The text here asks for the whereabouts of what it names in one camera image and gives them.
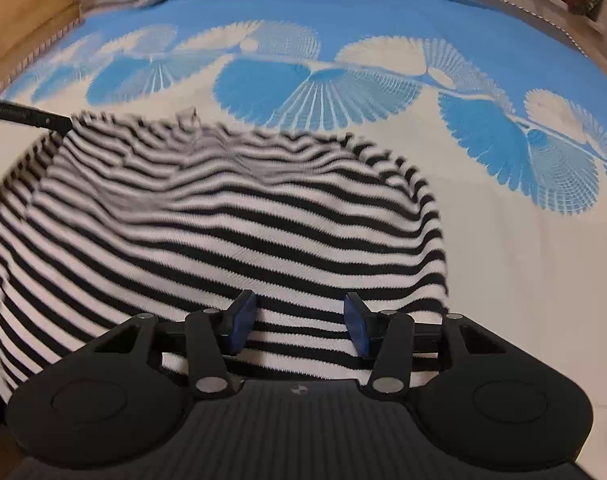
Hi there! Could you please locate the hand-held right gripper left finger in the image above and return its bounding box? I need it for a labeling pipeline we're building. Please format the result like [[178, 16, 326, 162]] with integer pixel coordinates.
[[90, 290, 258, 402]]

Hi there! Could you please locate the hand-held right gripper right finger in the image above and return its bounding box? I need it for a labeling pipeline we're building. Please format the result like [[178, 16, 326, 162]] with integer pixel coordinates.
[[344, 291, 510, 402]]

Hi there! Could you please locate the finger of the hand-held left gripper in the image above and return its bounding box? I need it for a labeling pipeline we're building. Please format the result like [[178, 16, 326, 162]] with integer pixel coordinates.
[[0, 99, 73, 135]]

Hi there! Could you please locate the black white striped shirt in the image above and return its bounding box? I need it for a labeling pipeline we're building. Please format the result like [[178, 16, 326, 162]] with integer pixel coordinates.
[[0, 107, 450, 403]]

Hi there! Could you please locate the wooden headboard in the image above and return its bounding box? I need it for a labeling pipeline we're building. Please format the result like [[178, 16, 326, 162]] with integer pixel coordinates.
[[0, 0, 82, 97]]

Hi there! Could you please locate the blue white patterned blanket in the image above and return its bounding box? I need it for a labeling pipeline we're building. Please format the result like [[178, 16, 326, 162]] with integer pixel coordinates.
[[0, 0, 607, 441]]

